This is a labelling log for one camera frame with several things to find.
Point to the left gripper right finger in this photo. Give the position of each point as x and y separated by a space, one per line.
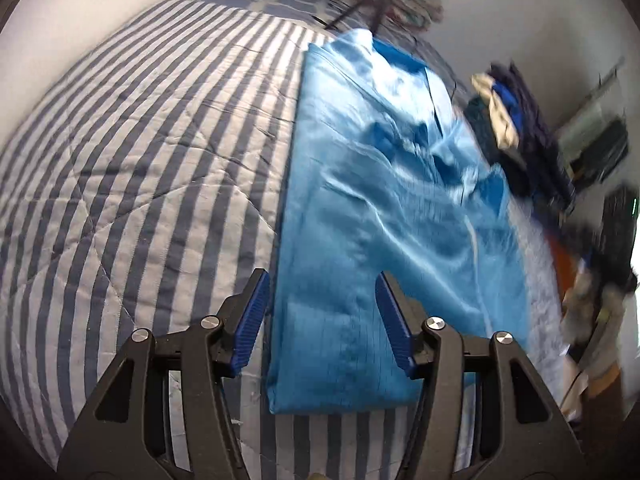
403 318

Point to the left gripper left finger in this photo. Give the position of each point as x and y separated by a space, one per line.
241 316

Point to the blue garment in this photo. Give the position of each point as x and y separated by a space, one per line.
384 176

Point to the pile of dark clothes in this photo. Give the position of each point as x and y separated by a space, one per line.
513 134

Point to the striped blue white quilt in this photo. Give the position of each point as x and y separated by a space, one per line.
140 192

